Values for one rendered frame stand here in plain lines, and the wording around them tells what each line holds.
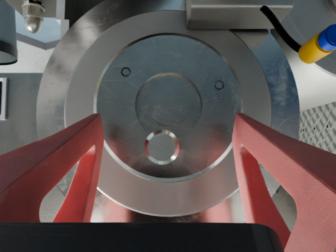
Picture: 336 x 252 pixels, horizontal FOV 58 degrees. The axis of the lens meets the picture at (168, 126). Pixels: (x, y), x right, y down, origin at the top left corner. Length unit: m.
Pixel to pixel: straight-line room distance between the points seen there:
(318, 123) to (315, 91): 0.17
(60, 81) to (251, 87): 0.11
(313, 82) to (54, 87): 0.16
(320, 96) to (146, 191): 0.14
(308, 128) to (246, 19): 0.27
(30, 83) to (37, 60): 3.31
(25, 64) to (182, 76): 3.62
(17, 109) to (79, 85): 0.39
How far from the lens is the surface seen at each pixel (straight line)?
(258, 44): 0.19
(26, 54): 3.79
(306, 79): 0.22
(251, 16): 0.17
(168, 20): 0.18
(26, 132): 0.55
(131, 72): 0.15
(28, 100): 0.56
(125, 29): 0.18
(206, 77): 0.15
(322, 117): 0.39
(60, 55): 0.19
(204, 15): 0.16
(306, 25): 0.21
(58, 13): 0.20
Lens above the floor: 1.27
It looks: 5 degrees down
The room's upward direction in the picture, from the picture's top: 180 degrees clockwise
